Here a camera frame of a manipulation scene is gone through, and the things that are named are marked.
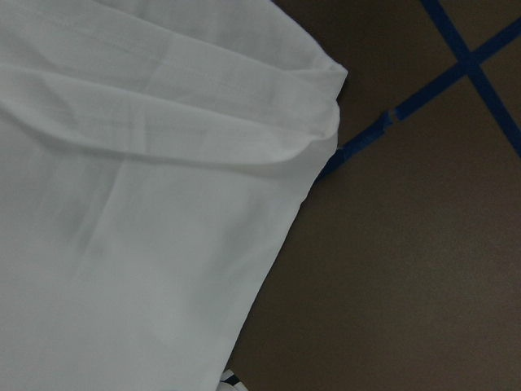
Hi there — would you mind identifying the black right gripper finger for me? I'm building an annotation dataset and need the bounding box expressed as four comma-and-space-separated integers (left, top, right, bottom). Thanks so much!
219, 371, 243, 391

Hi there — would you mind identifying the white long-sleeve printed shirt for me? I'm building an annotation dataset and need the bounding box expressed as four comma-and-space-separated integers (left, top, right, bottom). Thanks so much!
1, 1, 347, 390

